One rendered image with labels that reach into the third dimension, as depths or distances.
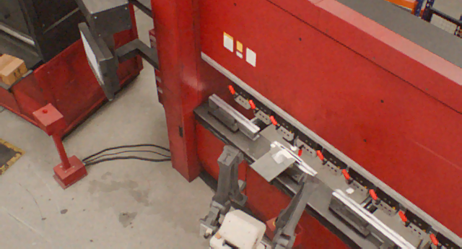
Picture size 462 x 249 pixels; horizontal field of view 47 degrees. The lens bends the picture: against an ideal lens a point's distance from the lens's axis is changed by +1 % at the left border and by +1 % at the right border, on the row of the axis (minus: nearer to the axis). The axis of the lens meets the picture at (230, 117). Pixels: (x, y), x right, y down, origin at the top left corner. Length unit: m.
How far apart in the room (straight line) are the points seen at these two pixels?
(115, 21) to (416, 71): 1.85
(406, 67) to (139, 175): 2.96
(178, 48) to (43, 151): 2.11
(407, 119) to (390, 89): 0.17
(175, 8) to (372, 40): 1.38
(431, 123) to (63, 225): 3.15
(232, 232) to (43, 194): 2.42
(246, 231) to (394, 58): 1.17
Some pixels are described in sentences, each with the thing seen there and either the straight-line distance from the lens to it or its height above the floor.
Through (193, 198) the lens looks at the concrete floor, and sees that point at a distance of 4.69.
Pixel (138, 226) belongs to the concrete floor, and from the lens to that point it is 4.59.
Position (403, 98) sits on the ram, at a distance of 2.70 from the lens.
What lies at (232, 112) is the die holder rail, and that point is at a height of 0.97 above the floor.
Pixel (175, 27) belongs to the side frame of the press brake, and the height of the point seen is 1.72.
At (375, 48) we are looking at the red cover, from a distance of 2.63.
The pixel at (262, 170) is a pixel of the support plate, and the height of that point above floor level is 1.00.
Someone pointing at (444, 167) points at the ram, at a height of 1.79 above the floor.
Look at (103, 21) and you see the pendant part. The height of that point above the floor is 1.87.
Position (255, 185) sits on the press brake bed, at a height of 0.59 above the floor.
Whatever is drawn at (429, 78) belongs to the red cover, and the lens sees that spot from 2.54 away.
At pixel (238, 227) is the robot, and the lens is 2.92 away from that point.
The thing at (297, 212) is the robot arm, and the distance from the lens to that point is 3.00.
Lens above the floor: 3.86
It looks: 47 degrees down
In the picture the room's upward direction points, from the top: straight up
